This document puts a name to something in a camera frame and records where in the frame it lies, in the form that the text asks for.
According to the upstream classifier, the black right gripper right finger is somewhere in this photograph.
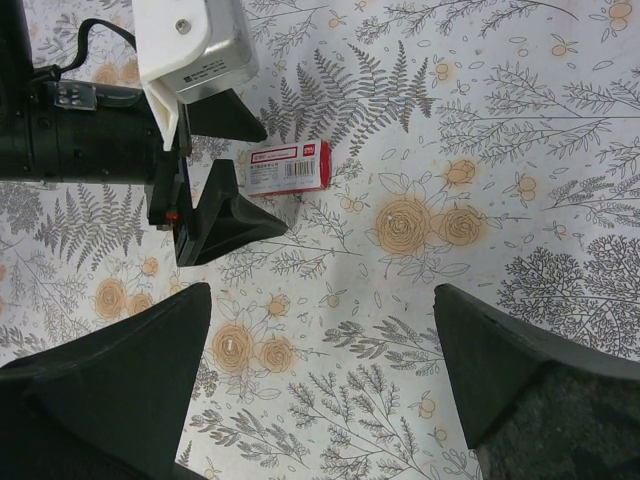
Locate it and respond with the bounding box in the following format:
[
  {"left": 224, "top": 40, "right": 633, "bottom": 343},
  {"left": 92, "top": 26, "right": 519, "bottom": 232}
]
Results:
[{"left": 434, "top": 284, "right": 639, "bottom": 479}]

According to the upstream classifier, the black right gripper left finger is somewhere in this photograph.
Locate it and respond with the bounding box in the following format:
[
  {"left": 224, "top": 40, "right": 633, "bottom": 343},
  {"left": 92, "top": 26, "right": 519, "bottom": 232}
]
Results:
[{"left": 1, "top": 283, "right": 211, "bottom": 479}]

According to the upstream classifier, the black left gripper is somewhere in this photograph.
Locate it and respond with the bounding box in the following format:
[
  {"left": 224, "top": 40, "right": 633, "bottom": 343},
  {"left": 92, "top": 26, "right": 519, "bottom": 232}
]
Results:
[{"left": 1, "top": 82, "right": 288, "bottom": 265}]

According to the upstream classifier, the red white staples box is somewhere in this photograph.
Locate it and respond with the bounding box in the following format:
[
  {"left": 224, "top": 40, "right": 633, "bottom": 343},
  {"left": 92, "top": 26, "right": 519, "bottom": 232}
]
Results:
[{"left": 245, "top": 140, "right": 331, "bottom": 196}]

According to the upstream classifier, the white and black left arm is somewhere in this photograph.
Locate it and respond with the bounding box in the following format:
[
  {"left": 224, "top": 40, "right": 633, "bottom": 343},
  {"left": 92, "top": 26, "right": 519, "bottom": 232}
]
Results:
[{"left": 1, "top": 1, "right": 287, "bottom": 267}]

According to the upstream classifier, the floral patterned table mat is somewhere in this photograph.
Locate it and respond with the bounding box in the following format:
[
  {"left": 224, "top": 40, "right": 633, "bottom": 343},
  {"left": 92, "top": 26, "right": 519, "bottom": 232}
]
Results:
[{"left": 1, "top": 1, "right": 639, "bottom": 479}]

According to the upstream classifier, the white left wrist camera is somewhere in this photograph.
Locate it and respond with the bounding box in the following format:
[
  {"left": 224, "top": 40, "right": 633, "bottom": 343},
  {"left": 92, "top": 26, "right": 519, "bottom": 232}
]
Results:
[{"left": 132, "top": 0, "right": 259, "bottom": 151}]

